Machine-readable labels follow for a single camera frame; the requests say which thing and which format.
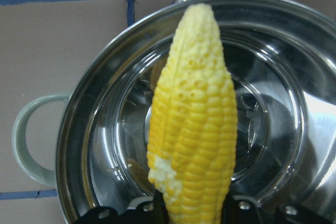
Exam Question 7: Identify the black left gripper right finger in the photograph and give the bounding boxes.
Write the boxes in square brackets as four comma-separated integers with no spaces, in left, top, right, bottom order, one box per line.
[223,194,330,223]

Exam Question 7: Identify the yellow corn cob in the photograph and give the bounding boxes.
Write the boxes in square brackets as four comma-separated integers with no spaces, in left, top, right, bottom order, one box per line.
[147,4,238,223]

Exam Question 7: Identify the pale green cooking pot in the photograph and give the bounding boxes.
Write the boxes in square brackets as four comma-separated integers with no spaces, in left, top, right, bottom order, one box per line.
[12,0,335,223]

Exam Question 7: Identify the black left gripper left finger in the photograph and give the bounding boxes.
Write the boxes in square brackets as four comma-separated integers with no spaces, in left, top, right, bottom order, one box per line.
[78,202,165,224]

